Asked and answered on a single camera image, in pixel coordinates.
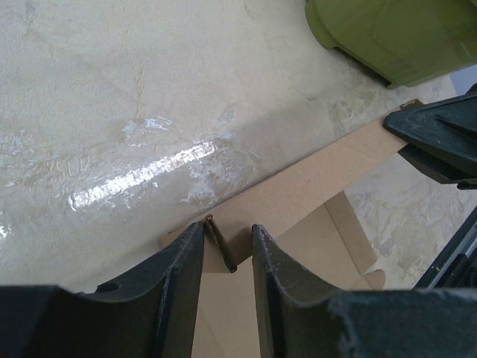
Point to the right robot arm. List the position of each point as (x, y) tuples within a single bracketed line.
[(455, 265)]

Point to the brown cardboard box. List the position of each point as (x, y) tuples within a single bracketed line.
[(303, 207)]

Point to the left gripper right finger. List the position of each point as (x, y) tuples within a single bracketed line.
[(301, 315)]

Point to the olive green plastic bin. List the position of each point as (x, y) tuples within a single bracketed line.
[(405, 42)]

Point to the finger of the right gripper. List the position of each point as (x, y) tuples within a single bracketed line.
[(440, 138)]

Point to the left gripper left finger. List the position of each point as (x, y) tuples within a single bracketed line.
[(148, 311)]

